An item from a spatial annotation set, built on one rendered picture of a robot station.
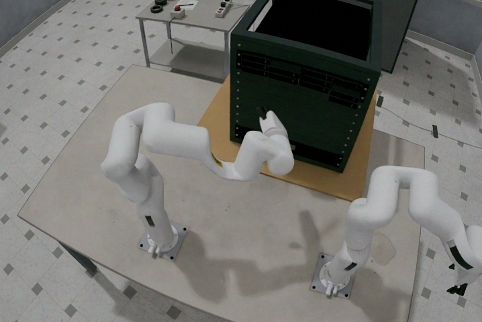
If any tan flat board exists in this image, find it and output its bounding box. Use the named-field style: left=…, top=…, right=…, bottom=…
left=197, top=74, right=377, bottom=202

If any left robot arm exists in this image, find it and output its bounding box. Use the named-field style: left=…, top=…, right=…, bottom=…
left=101, top=103, right=294, bottom=254

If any dark green open box frame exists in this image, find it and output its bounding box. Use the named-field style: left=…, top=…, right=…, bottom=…
left=230, top=0, right=382, bottom=173

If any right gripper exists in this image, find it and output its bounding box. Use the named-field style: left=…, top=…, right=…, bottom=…
left=447, top=264, right=481, bottom=296

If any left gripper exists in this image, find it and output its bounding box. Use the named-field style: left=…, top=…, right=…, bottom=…
left=256, top=103, right=287, bottom=135

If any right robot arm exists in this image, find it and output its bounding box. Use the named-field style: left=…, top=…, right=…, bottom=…
left=320, top=166, right=482, bottom=296

